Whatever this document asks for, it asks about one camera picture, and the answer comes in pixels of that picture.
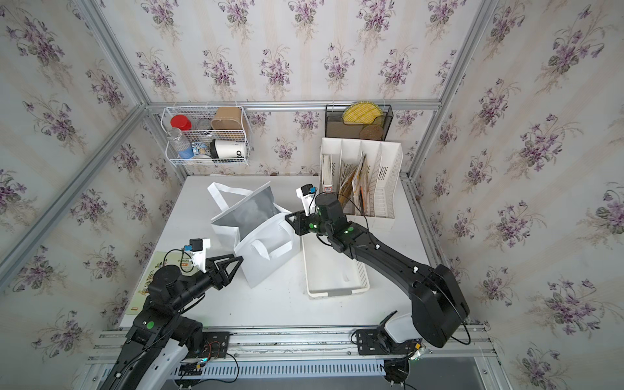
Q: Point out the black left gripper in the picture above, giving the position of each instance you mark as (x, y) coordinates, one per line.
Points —
(216, 277)

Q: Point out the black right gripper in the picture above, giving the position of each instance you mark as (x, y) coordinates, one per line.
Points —
(299, 225)

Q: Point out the white insulated delivery bag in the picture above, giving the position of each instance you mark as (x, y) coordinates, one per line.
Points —
(254, 227)

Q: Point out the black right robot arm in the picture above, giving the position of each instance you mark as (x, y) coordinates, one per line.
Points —
(438, 305)

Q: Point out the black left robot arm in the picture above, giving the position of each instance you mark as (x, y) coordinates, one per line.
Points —
(161, 336)

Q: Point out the white perforated plastic basket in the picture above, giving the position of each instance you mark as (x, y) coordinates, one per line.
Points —
(331, 274)

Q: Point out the green illustrated children's book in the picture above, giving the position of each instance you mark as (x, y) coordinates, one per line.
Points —
(137, 301)

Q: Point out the yellow brown magazines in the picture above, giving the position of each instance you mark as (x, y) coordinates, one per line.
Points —
(354, 189)

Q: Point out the white plastic file organizer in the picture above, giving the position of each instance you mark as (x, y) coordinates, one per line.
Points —
(385, 161)

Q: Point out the white black paper cup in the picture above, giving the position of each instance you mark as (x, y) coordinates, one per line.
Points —
(220, 149)

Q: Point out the clear plastic water bottle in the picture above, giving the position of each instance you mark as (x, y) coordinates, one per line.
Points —
(180, 144)

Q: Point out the red lidded jar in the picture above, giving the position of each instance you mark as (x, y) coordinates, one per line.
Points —
(182, 122)

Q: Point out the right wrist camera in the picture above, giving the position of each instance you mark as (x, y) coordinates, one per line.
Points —
(307, 194)

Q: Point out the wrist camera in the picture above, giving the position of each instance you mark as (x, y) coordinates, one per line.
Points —
(197, 249)
(307, 194)

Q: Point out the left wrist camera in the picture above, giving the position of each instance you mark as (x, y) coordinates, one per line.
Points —
(197, 249)

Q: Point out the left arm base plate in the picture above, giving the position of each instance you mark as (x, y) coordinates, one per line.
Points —
(209, 345)

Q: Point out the black mesh wall holder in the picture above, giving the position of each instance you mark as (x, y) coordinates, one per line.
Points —
(335, 128)

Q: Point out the white wire wall basket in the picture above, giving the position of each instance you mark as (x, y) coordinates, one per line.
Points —
(202, 134)

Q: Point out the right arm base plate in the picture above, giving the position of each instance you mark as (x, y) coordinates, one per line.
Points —
(375, 342)

